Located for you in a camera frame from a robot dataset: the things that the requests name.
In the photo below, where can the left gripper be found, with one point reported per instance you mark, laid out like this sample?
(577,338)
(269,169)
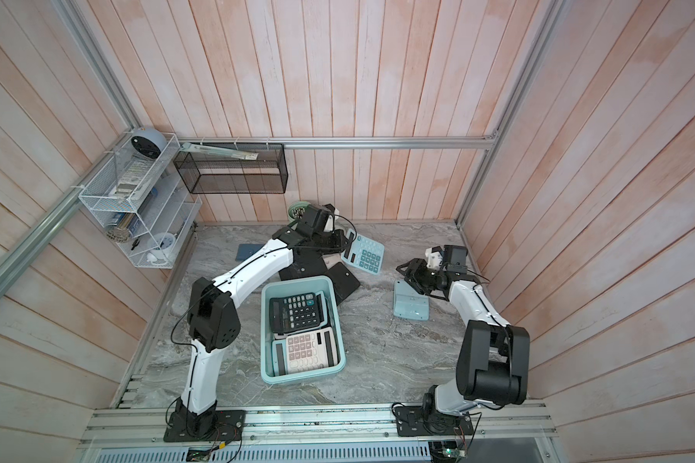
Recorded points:
(339,246)

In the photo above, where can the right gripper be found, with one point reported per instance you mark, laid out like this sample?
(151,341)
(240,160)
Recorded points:
(418,267)

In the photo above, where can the black calculator face down large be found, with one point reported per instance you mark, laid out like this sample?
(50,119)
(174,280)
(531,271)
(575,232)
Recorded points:
(306,264)

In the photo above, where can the large teal calculator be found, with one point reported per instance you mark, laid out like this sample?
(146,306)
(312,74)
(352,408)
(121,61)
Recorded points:
(363,253)

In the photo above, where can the mint green storage box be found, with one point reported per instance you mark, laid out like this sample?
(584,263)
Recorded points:
(290,288)

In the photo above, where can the black calculator face down small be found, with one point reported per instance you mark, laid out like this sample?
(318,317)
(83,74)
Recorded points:
(343,280)

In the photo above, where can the black calculator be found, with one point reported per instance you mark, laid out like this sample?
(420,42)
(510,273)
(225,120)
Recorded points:
(298,313)

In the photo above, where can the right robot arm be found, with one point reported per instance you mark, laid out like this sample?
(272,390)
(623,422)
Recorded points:
(493,364)

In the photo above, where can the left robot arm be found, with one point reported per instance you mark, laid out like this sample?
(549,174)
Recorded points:
(213,321)

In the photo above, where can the teal calculator face down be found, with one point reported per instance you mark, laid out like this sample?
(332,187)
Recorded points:
(409,304)

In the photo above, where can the green pen cup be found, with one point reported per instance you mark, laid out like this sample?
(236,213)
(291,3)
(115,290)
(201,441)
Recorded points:
(297,210)

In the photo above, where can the ruler on basket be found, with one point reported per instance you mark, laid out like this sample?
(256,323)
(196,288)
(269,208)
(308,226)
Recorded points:
(225,152)

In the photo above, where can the grey round speaker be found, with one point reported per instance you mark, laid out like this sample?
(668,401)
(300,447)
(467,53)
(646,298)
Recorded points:
(148,142)

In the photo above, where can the black wire basket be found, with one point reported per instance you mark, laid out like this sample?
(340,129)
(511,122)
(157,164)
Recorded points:
(211,174)

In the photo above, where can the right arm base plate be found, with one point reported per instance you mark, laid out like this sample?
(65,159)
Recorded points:
(416,421)

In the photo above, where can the aluminium front rail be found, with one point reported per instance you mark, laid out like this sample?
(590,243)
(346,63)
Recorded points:
(270,425)

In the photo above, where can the white wire shelf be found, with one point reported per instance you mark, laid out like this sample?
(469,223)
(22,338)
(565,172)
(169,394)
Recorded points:
(133,198)

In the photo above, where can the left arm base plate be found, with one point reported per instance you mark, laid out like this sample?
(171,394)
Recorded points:
(212,425)

